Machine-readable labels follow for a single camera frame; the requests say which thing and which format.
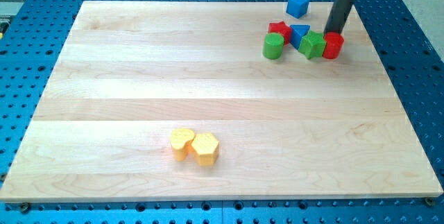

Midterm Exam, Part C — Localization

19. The red cylinder block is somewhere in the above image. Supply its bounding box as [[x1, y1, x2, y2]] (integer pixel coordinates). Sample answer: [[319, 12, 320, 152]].
[[323, 32, 344, 59]]

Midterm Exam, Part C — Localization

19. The yellow hexagon block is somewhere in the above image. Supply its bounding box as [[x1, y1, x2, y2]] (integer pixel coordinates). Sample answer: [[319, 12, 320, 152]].
[[191, 132, 219, 166]]

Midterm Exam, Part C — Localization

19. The yellow heart block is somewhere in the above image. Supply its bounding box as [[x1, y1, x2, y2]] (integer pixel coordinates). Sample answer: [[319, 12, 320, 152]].
[[170, 128, 196, 161]]

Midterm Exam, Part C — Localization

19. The wooden board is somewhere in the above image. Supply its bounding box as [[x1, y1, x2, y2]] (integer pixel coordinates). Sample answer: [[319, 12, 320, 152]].
[[1, 1, 443, 203]]

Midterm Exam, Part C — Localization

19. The green cylinder block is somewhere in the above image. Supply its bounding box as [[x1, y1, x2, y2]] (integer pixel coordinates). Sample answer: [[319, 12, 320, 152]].
[[262, 33, 284, 60]]

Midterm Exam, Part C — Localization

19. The red star block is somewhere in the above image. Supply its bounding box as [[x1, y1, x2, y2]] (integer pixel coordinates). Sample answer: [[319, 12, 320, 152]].
[[268, 21, 293, 45]]

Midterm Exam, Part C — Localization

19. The blue triangle block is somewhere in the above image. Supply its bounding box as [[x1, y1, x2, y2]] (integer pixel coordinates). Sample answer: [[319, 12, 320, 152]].
[[290, 24, 310, 49]]

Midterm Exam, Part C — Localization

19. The green star block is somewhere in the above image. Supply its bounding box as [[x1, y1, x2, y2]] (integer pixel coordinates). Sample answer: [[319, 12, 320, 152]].
[[298, 30, 326, 60]]

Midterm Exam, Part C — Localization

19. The blue cube block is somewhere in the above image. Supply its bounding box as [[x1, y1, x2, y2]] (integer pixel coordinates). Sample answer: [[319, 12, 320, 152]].
[[286, 0, 311, 19]]

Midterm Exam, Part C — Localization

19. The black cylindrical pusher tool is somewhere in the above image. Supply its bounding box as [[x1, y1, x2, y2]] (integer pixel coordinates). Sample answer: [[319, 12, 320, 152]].
[[323, 0, 355, 34]]

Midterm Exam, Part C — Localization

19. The blue perforated metal table plate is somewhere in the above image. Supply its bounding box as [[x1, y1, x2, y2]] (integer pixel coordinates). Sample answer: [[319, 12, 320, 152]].
[[1, 0, 443, 223]]

